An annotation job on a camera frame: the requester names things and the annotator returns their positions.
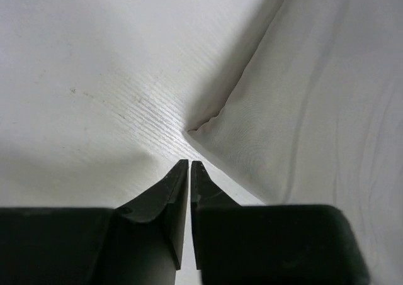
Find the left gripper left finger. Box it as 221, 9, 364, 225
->
1, 159, 188, 284

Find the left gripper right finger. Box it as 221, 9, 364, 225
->
190, 161, 371, 284

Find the grey cloth placemat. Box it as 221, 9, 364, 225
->
190, 0, 402, 284

